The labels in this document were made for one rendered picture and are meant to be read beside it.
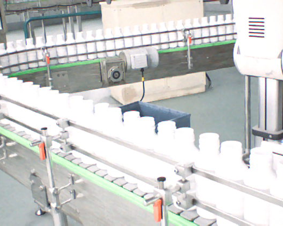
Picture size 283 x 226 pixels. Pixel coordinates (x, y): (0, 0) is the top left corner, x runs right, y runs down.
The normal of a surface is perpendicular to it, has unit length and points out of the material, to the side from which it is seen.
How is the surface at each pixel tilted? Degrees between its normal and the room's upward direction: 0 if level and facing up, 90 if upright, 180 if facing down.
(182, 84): 90
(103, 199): 90
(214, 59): 90
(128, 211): 90
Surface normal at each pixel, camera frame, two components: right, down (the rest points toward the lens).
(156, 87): 0.36, 0.22
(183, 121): 0.64, 0.18
